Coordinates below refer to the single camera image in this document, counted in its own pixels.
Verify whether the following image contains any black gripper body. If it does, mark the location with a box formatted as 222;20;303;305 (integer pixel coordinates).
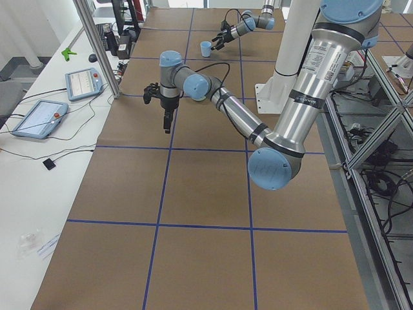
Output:
220;27;237;43
160;96;179;112

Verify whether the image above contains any light blue plastic cup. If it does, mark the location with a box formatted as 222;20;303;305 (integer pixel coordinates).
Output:
200;41;212;57

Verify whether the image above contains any light green bowl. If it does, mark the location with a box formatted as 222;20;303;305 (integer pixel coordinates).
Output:
191;96;206;101

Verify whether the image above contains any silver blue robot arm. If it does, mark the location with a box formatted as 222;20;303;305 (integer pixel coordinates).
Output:
156;1;382;191
211;1;276;50

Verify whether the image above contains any black orange adapter box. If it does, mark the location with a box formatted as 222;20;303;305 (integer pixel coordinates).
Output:
116;62;127;76

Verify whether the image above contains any black box with label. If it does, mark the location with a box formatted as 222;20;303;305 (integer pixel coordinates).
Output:
117;30;136;59

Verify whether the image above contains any black bottle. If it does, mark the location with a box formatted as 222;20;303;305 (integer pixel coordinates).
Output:
103;24;118;57

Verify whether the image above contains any black computer mouse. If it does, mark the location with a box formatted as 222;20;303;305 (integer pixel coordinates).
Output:
88;54;97;63

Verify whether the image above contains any far teach pendant tablet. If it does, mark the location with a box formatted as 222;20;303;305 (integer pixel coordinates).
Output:
65;68;103;101

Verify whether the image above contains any teach pendant tablet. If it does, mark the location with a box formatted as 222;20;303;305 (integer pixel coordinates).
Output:
65;68;103;101
11;99;68;140

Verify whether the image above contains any green plastic clamp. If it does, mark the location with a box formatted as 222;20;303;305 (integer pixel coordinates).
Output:
61;47;77;61

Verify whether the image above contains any near teach pendant tablet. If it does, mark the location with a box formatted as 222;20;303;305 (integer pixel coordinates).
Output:
11;99;68;140

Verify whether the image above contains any small black square pad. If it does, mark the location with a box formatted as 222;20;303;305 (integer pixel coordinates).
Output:
43;158;56;171

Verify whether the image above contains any white paper slip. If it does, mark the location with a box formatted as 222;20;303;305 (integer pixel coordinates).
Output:
37;234;60;260

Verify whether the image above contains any clear plastic bag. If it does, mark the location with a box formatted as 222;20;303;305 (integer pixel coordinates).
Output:
17;229;43;259

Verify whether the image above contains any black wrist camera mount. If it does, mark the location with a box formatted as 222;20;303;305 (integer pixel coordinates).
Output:
143;83;161;105
220;19;231;32

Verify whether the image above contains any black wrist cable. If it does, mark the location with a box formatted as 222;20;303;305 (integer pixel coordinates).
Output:
193;61;256;143
223;8;246;26

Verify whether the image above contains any aluminium frame post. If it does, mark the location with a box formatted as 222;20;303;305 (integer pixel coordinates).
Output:
73;0;121;99

